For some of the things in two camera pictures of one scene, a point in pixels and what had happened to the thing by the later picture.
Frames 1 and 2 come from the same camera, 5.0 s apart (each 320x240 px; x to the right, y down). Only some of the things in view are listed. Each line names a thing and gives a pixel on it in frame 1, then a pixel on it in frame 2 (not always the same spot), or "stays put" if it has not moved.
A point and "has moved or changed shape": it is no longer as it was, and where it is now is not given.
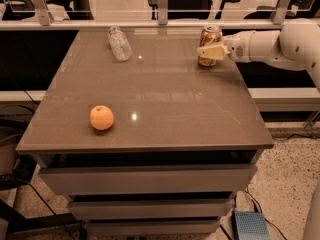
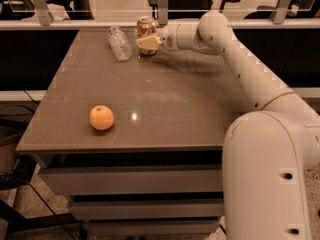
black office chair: [191, 1] stays put
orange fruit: [101, 117] stays put
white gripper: [235, 47] to [167, 37]
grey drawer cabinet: [185, 137] stays put
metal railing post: [163, 4] stays put
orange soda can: [210, 35] has moved or changed shape
